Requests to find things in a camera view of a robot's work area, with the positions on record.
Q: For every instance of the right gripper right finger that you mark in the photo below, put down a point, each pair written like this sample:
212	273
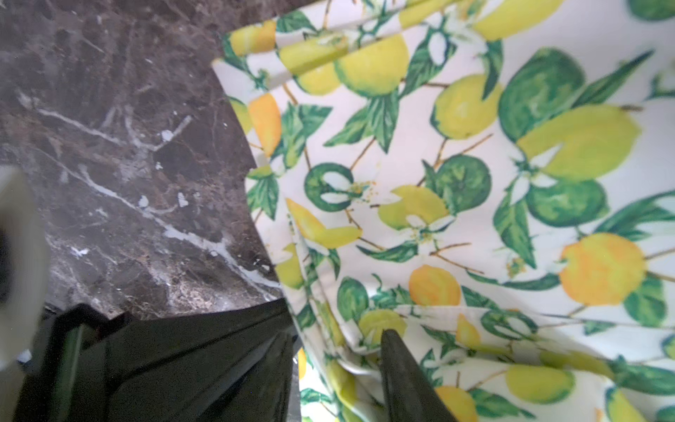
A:
409	397

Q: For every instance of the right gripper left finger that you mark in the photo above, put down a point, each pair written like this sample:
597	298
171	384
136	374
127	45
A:
245	375

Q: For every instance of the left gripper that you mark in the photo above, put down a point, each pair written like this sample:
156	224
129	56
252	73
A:
170	369

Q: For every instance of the lemon print skirt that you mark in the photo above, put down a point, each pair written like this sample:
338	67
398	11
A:
491	180

